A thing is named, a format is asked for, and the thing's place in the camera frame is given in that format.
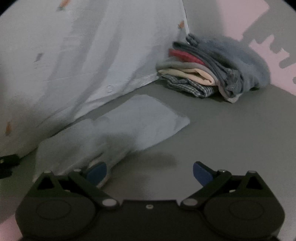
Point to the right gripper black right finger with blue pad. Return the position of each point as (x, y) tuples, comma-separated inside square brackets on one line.
[(211, 181)]

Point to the blue-grey fleece garment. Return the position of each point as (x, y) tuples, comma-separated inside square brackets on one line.
[(245, 69)]

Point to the light grey shirt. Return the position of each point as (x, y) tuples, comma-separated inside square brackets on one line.
[(138, 124)]

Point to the cream folded garment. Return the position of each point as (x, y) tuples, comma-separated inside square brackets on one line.
[(196, 75)]

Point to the white carrot print backdrop sheet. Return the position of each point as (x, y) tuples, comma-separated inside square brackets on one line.
[(62, 59)]

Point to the red folded garment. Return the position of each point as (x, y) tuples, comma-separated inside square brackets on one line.
[(185, 57)]

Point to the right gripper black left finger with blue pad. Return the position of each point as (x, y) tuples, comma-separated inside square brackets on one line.
[(88, 179)]

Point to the grey folded garment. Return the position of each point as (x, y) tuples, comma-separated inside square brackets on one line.
[(174, 63)]

